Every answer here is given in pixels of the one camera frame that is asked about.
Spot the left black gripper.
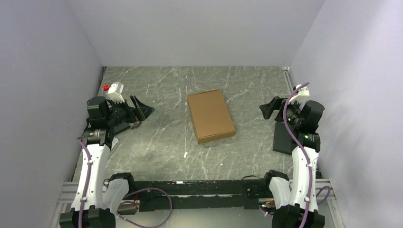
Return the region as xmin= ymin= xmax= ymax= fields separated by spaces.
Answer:
xmin=106 ymin=95 xmax=154 ymax=127

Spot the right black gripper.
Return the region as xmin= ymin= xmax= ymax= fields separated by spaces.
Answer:
xmin=259 ymin=96 xmax=304 ymax=127

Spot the brown cardboard box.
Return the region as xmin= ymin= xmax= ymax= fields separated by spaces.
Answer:
xmin=188 ymin=89 xmax=236 ymax=144

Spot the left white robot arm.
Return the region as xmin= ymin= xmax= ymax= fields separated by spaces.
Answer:
xmin=59 ymin=95 xmax=155 ymax=228

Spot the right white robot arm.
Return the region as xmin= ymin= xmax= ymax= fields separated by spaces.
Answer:
xmin=259 ymin=96 xmax=326 ymax=228

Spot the right black rectangular pad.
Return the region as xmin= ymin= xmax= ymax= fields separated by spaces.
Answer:
xmin=273 ymin=122 xmax=296 ymax=155

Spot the black handled claw hammer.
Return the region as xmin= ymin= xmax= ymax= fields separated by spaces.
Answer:
xmin=129 ymin=121 xmax=142 ymax=129

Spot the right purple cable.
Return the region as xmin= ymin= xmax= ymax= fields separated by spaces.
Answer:
xmin=260 ymin=82 xmax=332 ymax=228

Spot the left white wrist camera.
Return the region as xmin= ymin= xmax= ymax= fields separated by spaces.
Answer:
xmin=102 ymin=82 xmax=125 ymax=103

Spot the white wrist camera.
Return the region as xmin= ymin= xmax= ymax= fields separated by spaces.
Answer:
xmin=287 ymin=83 xmax=310 ymax=105
xmin=102 ymin=82 xmax=125 ymax=103

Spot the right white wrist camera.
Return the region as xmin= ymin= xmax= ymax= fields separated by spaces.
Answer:
xmin=287 ymin=83 xmax=310 ymax=105

